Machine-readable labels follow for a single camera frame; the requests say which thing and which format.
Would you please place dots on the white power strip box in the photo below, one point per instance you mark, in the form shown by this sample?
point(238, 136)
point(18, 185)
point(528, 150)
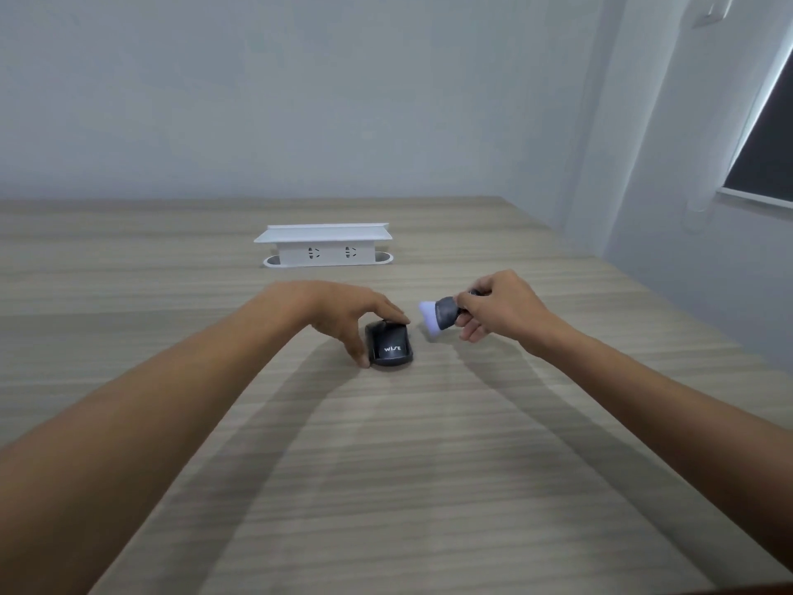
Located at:
point(323, 244)

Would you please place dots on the grey cleaning brush white bristles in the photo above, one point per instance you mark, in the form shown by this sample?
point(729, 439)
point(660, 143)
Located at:
point(438, 315)

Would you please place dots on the black computer mouse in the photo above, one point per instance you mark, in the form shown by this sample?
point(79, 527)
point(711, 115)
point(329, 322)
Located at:
point(389, 346)

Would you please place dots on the person's left forearm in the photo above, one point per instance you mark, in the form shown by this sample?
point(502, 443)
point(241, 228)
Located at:
point(136, 439)

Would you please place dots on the dark window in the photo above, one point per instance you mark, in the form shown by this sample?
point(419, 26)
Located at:
point(765, 136)

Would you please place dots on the person's left thumb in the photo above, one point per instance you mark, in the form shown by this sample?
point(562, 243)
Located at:
point(359, 350)

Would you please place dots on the person's right forearm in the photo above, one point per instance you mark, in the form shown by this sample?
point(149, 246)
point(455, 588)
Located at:
point(669, 415)

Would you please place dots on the person's left hand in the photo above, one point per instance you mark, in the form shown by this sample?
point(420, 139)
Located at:
point(337, 314)

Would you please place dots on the person's right hand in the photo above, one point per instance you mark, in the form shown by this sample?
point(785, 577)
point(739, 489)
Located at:
point(505, 309)

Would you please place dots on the person's right fingers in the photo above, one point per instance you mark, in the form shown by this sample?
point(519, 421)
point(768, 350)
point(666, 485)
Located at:
point(472, 319)

